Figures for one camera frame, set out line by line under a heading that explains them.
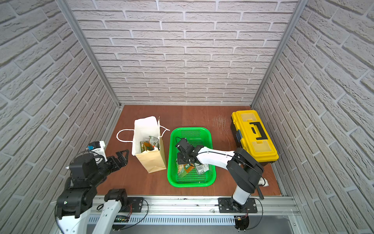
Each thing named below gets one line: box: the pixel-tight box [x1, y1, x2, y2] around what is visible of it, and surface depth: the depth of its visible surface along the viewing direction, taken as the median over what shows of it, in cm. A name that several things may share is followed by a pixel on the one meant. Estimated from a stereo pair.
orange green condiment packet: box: [184, 163, 195, 174], surface depth 87 cm
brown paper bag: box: [116, 116, 170, 174], surface depth 74 cm
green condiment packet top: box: [139, 136, 160, 153], surface depth 87 cm
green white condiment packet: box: [194, 162, 210, 175], surface depth 85 cm
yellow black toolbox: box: [230, 109, 280, 163], surface depth 85 cm
